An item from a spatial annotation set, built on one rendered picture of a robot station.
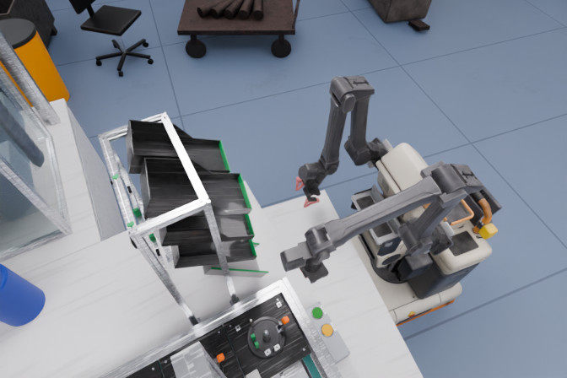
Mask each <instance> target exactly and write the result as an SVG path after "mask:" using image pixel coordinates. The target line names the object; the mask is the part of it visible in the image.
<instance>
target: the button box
mask: <svg viewBox="0 0 567 378"><path fill-rule="evenodd" d="M316 307H319V308H321V310H322V316H321V318H319V319H316V318H315V317H314V316H313V315H312V310H313V309H314V308H316ZM305 311H306V313H307V315H308V317H309V318H310V320H311V322H312V324H313V325H314V327H315V329H316V331H317V332H318V334H319V336H320V338H321V340H322V341H323V343H324V345H325V346H326V348H327V351H328V352H329V354H330V355H331V357H332V359H333V361H334V363H335V365H336V364H337V363H339V362H340V361H342V360H343V359H345V358H347V357H348V356H349V355H350V351H349V349H348V347H347V345H346V344H345V342H344V341H343V339H342V337H341V336H340V334H339V332H338V330H337V328H336V327H335V326H334V324H333V323H332V320H331V319H330V317H329V315H328V314H327V312H326V311H325V309H324V307H323V305H322V304H321V302H320V301H319V302H317V303H315V304H314V305H312V306H310V307H309V308H307V309H305ZM326 324H328V325H330V326H331V327H332V335H331V336H325V335H324V334H323V333H322V327H323V326H324V325H326Z"/></svg>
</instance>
